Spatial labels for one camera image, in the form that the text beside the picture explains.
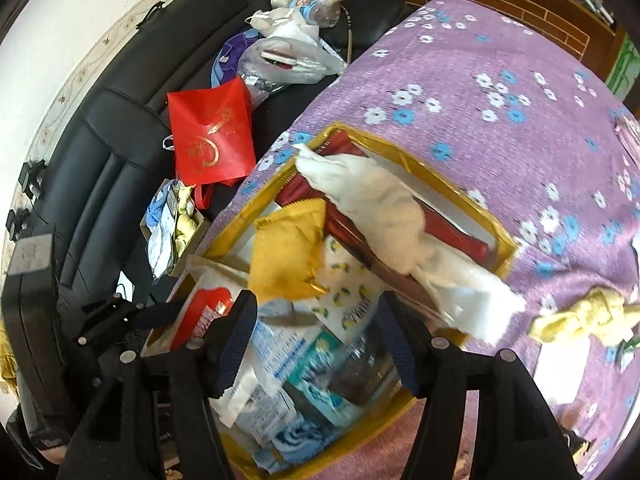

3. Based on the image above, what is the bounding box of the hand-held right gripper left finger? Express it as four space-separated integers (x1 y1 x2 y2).
55 290 258 480

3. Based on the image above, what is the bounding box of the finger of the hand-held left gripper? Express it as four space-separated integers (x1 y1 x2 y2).
117 302 183 361
75 294 147 350

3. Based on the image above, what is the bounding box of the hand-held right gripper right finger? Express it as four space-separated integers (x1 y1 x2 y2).
377 292 578 480

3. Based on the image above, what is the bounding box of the white printed plastic packet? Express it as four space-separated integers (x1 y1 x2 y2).
210 320 321 446

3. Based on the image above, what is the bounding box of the white snack packet red print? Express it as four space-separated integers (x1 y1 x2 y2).
167 260 261 356

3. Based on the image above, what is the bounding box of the lemon print tissue pack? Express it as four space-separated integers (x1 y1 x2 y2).
300 235 386 341

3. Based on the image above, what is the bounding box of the teal tissue pack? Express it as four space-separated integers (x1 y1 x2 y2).
285 330 371 426

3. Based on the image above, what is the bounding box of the blue cloth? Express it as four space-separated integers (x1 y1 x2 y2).
252 417 351 473

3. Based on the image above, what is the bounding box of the yellow packet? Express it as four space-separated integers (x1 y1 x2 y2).
247 197 331 303

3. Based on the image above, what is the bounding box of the white knit glove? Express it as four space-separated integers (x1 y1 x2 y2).
292 142 528 343

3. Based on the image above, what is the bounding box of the yellow cardboard storage box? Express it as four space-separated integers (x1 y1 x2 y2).
145 120 518 478

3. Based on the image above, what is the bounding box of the white paper card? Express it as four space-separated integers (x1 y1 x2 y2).
114 270 136 303

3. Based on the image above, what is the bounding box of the small cardboard box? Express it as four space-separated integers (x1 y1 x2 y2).
140 177 213 281

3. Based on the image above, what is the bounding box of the black leather sofa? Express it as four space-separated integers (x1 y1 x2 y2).
0 0 406 461

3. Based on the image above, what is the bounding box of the red fabric bag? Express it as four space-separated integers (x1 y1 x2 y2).
162 77 258 211

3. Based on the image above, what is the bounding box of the yellow cloth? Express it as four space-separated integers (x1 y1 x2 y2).
530 285 640 348

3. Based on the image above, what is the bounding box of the purple floral tablecloth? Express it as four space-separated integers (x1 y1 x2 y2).
165 0 640 480

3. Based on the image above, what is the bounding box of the purple bag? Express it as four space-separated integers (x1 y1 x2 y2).
212 30 261 93

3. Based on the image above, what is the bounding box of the white plastic bag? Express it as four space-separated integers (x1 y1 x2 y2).
237 7 348 96

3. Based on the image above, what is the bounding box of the green box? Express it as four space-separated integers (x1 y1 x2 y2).
607 42 640 96

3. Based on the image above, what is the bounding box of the black strap buckle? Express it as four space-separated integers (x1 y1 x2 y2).
6 207 31 241
20 160 46 196

